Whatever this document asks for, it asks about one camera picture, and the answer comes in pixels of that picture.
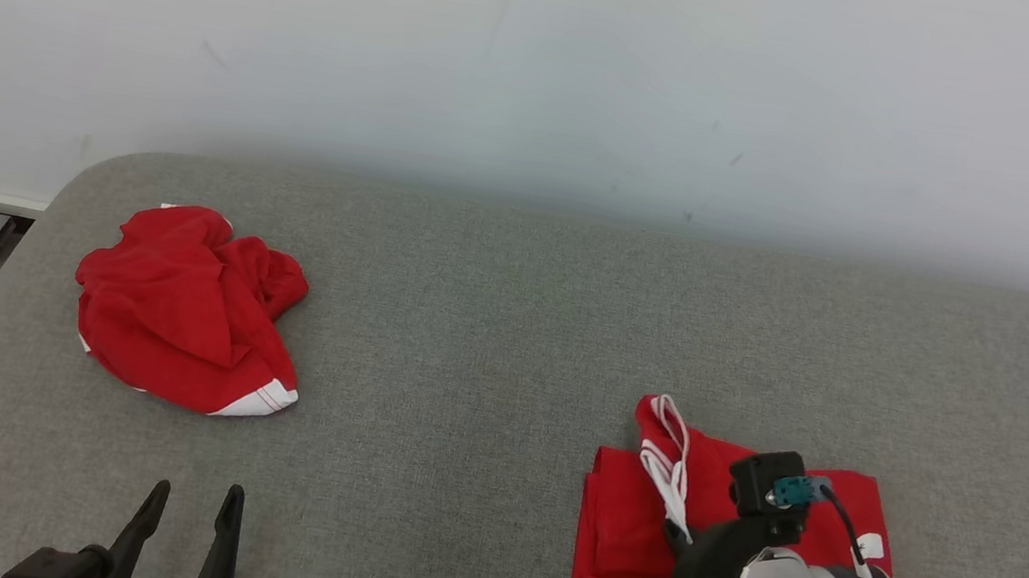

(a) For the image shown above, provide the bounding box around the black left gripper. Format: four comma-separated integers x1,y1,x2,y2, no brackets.
0,457,248,578

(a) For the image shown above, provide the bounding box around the red Bulls 23 jersey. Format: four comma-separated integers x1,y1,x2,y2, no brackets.
572,387,933,578

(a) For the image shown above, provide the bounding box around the red shorts white trim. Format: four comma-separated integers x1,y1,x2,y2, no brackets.
59,192,322,427

